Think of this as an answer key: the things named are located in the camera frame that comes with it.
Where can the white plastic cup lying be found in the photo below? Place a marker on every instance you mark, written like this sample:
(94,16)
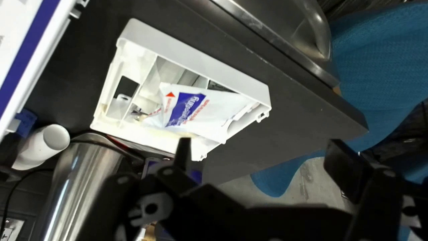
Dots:
(40,146)

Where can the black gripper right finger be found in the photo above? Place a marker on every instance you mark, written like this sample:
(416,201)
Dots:
(348,170)

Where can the blue floor mat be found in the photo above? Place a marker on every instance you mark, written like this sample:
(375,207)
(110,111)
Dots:
(381,59)

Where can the white first aid box lid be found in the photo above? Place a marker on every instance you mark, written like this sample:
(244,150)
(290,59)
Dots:
(30,30)

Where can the white first aid packet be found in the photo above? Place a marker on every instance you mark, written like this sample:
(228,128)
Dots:
(199,111)

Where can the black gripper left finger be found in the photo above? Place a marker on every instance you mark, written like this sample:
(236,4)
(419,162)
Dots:
(182,155)

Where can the stainless steel electric kettle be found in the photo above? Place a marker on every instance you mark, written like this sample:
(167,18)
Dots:
(78,178)

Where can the white first aid box base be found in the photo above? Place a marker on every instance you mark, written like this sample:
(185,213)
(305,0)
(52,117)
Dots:
(146,57)

